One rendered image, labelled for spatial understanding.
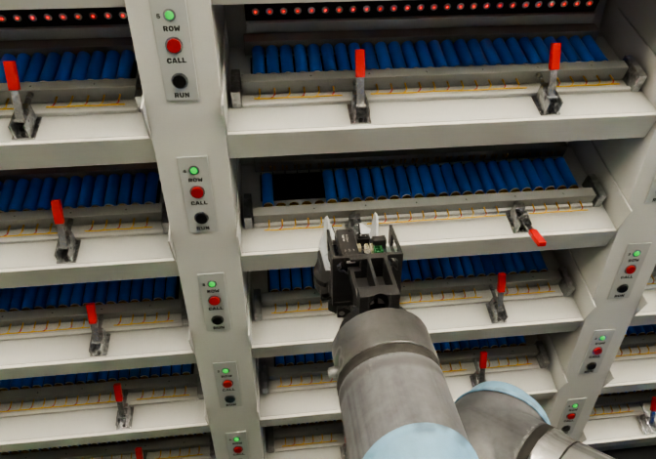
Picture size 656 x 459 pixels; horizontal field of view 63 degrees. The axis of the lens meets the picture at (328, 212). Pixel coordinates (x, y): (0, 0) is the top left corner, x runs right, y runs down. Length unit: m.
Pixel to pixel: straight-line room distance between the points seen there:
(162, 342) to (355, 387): 0.60
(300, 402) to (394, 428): 0.73
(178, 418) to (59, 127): 0.61
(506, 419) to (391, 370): 0.17
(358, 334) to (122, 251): 0.49
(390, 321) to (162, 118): 0.40
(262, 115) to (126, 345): 0.48
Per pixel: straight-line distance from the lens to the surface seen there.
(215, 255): 0.82
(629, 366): 1.33
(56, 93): 0.81
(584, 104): 0.85
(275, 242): 0.83
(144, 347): 0.99
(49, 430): 1.20
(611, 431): 1.48
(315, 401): 1.12
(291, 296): 0.97
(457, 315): 1.01
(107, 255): 0.87
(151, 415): 1.15
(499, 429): 0.56
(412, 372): 0.43
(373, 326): 0.46
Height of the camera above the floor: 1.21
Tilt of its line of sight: 34 degrees down
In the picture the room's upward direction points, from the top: straight up
